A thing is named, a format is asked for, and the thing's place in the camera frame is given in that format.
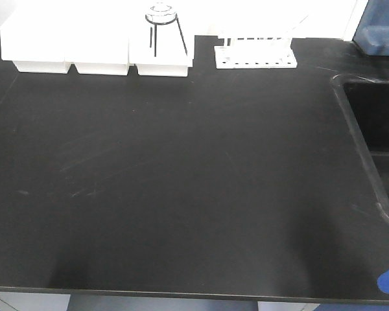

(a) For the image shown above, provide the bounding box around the white plastic storage bin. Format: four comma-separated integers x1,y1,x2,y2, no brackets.
65,20,130,76
0,8,71,74
129,14,195,77

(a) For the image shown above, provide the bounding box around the white test tube rack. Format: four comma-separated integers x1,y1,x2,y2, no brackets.
214,31,298,69

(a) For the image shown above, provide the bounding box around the black lab sink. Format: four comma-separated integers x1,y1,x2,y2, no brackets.
331,75,389,224

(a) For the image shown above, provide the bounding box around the blue pegboard drying rack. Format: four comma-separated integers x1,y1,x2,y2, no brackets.
353,0,389,56

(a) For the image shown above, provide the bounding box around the black wire tripod stand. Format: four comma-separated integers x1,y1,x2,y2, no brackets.
149,14,188,57

